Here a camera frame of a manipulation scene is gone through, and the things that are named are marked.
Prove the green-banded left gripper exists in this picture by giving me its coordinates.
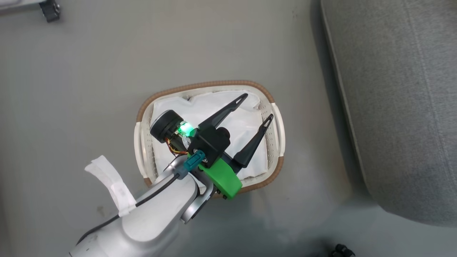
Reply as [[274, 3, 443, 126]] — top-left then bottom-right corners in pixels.
[[150, 93, 274, 200]]

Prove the grey fabric sofa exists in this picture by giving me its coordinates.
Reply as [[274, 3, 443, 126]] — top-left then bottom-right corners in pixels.
[[320, 0, 457, 228]]

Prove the white cloth basket liner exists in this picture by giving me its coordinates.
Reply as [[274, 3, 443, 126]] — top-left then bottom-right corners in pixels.
[[150, 90, 269, 181]]

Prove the white laundry basket brown rim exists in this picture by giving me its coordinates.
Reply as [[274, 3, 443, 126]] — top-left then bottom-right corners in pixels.
[[134, 80, 286, 199]]

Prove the white tape strip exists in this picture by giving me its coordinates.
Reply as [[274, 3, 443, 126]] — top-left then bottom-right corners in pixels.
[[84, 155, 137, 217]]

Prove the black caster wheel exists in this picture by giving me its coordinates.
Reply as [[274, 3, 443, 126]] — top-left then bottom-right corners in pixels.
[[39, 0, 61, 23]]

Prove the grey partition foot with caster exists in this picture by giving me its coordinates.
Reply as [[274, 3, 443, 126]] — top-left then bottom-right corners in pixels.
[[0, 0, 49, 15]]

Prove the teal cable connector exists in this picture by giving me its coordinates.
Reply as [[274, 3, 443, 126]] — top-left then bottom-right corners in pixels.
[[184, 150, 207, 180]]

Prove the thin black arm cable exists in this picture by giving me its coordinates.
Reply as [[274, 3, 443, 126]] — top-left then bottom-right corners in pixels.
[[76, 173, 181, 247]]

